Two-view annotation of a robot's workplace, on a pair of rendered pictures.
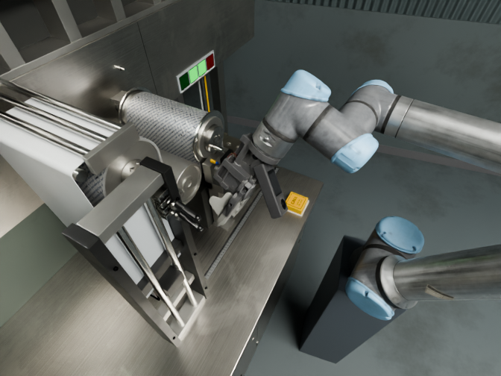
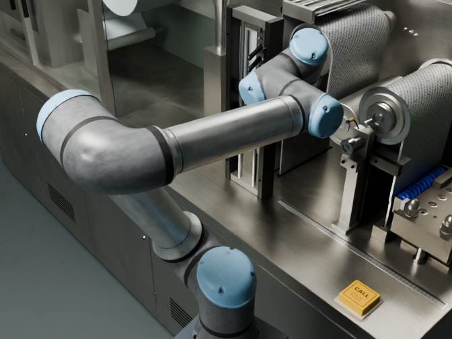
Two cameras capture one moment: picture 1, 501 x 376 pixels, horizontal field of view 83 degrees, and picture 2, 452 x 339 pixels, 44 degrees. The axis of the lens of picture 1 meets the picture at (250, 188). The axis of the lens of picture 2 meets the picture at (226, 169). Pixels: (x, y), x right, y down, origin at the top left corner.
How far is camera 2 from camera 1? 132 cm
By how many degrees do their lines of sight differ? 76
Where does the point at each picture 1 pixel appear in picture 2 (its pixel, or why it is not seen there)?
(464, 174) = not seen: outside the picture
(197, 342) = (222, 187)
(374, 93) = (306, 89)
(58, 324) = not seen: hidden behind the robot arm
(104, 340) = not seen: hidden behind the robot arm
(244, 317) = (227, 216)
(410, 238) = (213, 267)
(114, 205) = (249, 11)
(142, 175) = (267, 17)
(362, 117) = (275, 77)
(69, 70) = (434, 13)
